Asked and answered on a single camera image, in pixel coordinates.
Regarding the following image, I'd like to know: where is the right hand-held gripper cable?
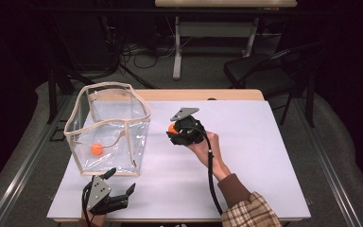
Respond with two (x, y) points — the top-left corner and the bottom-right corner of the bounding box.
(181, 126), (225, 217)

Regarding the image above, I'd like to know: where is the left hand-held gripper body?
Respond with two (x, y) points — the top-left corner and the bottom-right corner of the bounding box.
(81, 175), (130, 216)

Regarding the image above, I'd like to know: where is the hand-held gripper cable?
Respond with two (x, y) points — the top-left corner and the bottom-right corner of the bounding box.
(181, 126), (225, 217)
(80, 183), (93, 227)

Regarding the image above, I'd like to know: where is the desk with white legs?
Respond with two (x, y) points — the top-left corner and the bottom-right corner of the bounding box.
(154, 0), (298, 80)

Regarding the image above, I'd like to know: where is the left hand-held gripper cable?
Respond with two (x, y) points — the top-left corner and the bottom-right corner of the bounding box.
(80, 183), (93, 227)

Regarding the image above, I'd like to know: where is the person's right hand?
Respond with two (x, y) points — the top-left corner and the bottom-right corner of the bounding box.
(187, 131), (224, 173)

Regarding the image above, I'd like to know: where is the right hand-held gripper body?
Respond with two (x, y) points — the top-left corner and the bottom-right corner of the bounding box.
(168, 107), (208, 147)

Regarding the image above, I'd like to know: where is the black chair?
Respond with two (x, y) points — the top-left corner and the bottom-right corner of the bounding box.
(222, 42), (327, 127)

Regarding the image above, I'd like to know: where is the person's left hand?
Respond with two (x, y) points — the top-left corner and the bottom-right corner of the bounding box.
(80, 209), (108, 227)

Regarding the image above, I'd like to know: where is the black metal stand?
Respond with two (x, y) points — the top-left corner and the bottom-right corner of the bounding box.
(45, 62), (86, 125)

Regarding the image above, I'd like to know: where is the clear plastic bag beige trim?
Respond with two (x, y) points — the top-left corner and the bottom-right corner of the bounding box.
(63, 81), (152, 177)

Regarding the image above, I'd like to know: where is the bundle of floor cables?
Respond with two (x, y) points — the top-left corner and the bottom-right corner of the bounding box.
(119, 39), (179, 70)

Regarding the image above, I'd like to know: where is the wooden table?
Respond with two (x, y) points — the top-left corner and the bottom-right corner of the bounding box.
(52, 88), (304, 223)

